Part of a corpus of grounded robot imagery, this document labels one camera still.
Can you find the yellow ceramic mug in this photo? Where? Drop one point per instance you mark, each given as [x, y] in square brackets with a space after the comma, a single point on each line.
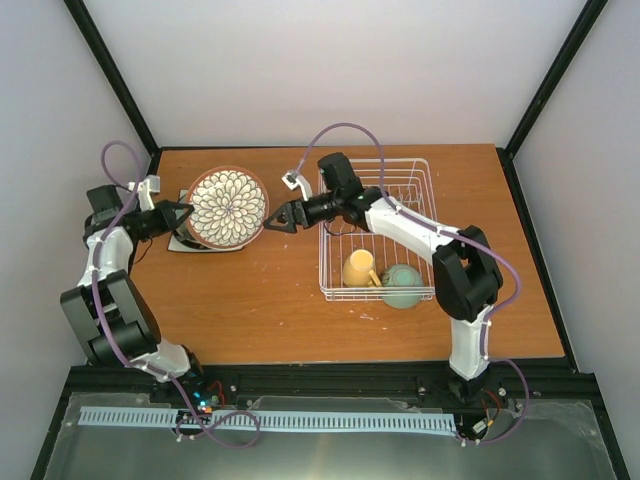
[359, 271]

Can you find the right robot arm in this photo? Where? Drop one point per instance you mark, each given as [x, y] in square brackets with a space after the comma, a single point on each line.
[467, 278]

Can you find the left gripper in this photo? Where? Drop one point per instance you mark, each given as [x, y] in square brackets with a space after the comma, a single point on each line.
[166, 217]

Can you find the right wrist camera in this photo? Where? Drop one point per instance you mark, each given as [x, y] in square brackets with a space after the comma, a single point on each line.
[294, 180]

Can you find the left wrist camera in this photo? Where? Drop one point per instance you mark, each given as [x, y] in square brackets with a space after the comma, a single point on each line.
[146, 190]

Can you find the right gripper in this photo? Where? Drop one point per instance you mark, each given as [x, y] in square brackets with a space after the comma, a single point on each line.
[288, 210]

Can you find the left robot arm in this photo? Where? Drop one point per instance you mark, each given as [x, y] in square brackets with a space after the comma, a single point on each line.
[107, 313]

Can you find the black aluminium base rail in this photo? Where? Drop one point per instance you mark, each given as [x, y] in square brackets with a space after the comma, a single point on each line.
[422, 384]

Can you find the square black-rimmed plate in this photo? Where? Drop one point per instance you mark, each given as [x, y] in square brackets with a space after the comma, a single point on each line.
[175, 246]

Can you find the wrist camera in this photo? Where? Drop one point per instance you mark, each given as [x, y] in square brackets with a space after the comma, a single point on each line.
[146, 190]
[294, 180]

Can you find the floral patterned plate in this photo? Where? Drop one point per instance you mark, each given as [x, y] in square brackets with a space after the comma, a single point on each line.
[230, 205]

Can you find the white wire dish rack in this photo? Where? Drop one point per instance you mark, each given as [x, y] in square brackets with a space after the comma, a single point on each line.
[409, 181]

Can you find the light blue cable duct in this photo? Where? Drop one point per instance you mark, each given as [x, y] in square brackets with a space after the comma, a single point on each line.
[273, 421]

